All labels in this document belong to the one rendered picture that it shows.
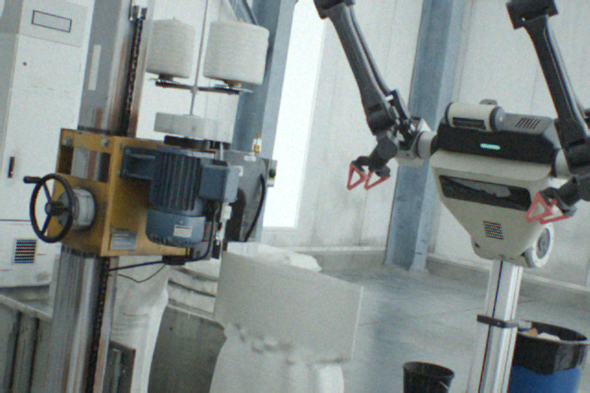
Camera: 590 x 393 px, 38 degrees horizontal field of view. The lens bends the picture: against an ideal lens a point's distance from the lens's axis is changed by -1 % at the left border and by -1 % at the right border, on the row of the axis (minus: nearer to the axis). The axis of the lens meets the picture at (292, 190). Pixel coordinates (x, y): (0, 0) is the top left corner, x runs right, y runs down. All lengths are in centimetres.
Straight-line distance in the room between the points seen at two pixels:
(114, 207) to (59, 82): 413
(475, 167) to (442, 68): 855
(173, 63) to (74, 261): 62
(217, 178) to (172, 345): 115
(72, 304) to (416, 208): 898
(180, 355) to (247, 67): 126
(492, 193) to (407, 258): 867
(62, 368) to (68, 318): 14
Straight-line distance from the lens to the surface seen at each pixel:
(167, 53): 248
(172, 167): 219
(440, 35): 1124
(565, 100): 215
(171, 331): 319
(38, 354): 292
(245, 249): 268
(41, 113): 631
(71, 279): 238
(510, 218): 257
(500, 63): 1107
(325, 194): 991
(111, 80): 231
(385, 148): 239
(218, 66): 230
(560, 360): 436
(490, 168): 252
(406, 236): 1118
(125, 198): 231
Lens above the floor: 138
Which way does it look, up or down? 3 degrees down
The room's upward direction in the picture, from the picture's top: 8 degrees clockwise
